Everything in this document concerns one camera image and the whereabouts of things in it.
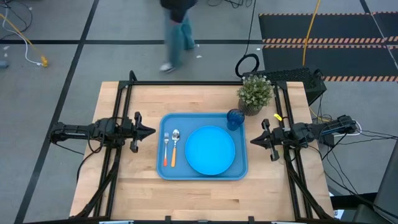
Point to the black perforated computer case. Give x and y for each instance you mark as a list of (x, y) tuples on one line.
[(298, 74)]

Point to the dark blue textured cup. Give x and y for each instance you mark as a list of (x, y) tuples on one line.
[(235, 118)]

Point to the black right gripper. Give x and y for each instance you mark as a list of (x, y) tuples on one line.
[(278, 137)]

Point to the potted plant in ribbed pot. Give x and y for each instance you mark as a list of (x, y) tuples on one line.
[(255, 91)]

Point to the black aluminium table frame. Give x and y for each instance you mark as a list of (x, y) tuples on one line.
[(186, 83)]

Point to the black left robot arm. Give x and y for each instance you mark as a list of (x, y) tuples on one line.
[(77, 132)]

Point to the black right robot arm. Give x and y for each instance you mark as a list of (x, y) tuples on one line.
[(314, 132)]

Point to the black hazard-striped floor mat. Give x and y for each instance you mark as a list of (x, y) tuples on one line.
[(326, 60), (311, 26)]

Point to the light blue round plate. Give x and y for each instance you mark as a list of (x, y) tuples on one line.
[(210, 151)]

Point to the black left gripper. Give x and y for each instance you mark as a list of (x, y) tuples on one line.
[(132, 130)]

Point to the blue plastic tray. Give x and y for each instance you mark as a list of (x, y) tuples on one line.
[(202, 119)]

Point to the person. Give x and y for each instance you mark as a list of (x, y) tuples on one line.
[(177, 31)]

